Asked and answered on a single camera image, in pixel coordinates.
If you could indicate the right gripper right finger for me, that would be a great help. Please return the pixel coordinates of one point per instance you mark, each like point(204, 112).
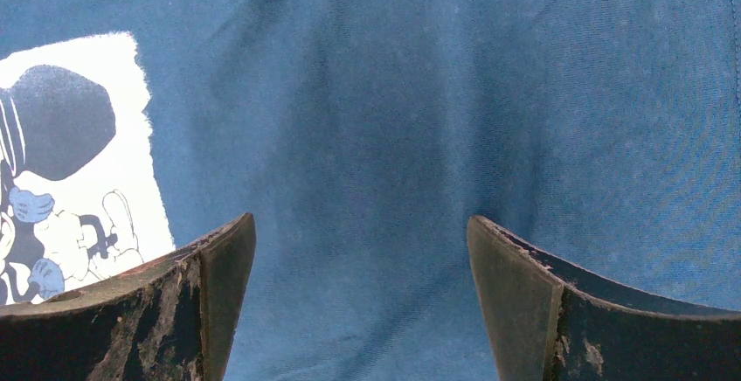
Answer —
point(548, 319)

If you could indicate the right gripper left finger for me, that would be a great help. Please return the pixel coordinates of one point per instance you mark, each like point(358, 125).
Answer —
point(173, 318)

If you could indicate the blue printed t-shirt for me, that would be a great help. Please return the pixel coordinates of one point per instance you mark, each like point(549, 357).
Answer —
point(362, 134)

